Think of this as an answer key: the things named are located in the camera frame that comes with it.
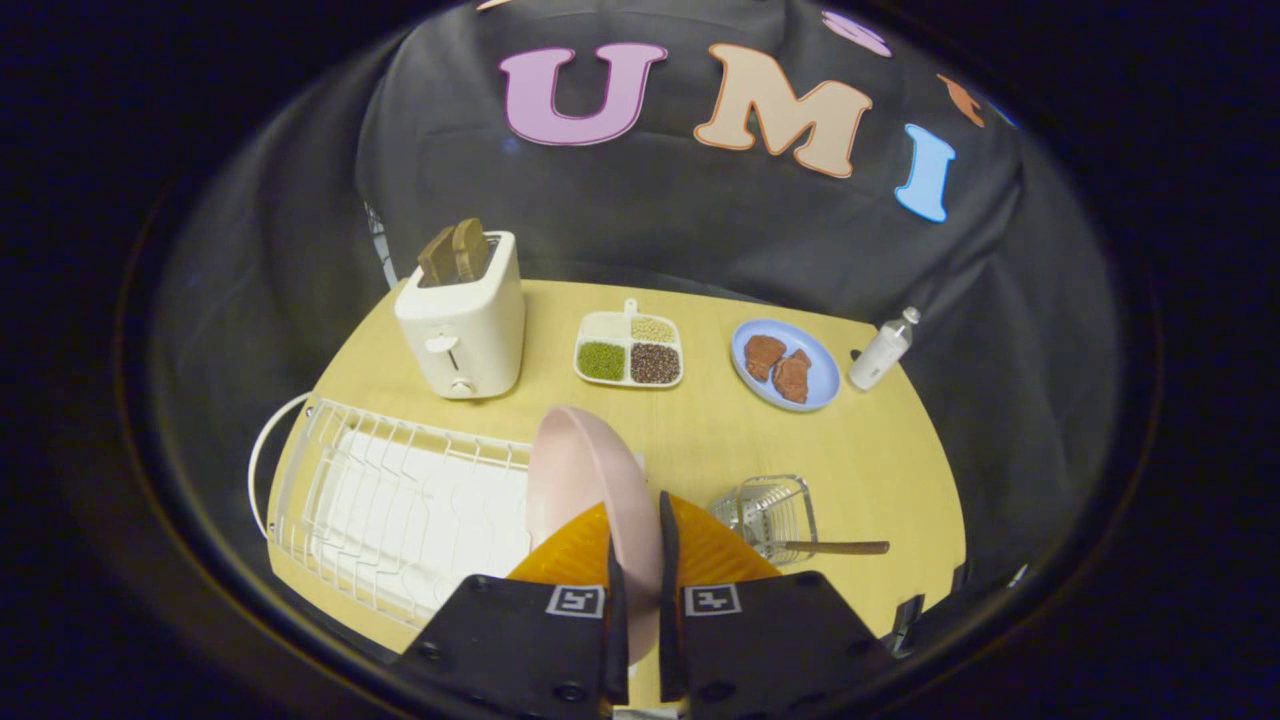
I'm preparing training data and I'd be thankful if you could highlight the white divided dish with beans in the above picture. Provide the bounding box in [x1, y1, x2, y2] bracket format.
[573, 298, 686, 389]

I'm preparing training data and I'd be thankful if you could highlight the white wire dish rack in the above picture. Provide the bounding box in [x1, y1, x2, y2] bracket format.
[248, 392, 646, 631]

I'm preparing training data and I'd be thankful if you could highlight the wire mesh basket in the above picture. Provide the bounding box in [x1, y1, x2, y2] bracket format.
[708, 475, 819, 563]

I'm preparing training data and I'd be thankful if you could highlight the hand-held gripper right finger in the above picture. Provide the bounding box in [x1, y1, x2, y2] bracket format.
[657, 490, 901, 720]

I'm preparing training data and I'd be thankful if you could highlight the white plastic bottle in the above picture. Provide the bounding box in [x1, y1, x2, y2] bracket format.
[848, 306, 922, 392]

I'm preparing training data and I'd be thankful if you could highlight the brown meat piece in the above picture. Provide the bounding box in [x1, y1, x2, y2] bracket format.
[743, 335, 787, 383]
[772, 349, 812, 405]

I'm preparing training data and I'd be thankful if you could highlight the blue plate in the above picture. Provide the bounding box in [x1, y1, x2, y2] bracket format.
[731, 319, 842, 413]

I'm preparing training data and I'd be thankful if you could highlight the brown toast slice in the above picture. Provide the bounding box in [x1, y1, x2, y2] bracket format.
[417, 225, 459, 287]
[452, 217, 491, 282]

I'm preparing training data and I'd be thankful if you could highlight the black backdrop cloth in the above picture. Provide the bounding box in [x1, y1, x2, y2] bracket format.
[150, 0, 1121, 641]

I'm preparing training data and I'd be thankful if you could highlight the white toaster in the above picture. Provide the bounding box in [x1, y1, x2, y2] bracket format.
[394, 231, 527, 401]

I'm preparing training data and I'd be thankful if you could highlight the pink plate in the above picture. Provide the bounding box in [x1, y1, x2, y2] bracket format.
[526, 405, 665, 666]

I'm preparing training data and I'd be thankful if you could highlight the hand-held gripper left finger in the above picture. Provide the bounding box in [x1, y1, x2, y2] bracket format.
[388, 502, 631, 719]

